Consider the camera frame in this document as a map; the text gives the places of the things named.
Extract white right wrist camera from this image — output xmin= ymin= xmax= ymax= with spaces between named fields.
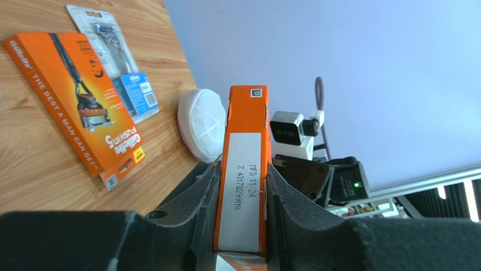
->
xmin=270 ymin=110 xmax=330 ymax=160

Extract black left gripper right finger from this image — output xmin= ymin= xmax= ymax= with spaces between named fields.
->
xmin=266 ymin=165 xmax=480 ymax=270

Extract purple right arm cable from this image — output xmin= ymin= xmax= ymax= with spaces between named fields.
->
xmin=314 ymin=76 xmax=332 ymax=160

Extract orange Gillette Fusion5 box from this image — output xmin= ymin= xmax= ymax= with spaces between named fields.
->
xmin=213 ymin=85 xmax=272 ymax=270
xmin=2 ymin=32 xmax=145 ymax=190

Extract clear blue razor blister pack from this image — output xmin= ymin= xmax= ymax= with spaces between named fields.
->
xmin=65 ymin=5 xmax=159 ymax=124

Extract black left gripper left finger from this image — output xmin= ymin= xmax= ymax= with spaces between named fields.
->
xmin=1 ymin=162 xmax=220 ymax=270

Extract white round plastic lid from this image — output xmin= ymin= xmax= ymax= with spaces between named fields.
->
xmin=177 ymin=88 xmax=226 ymax=163

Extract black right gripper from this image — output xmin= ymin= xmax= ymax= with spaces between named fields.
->
xmin=273 ymin=155 xmax=370 ymax=208

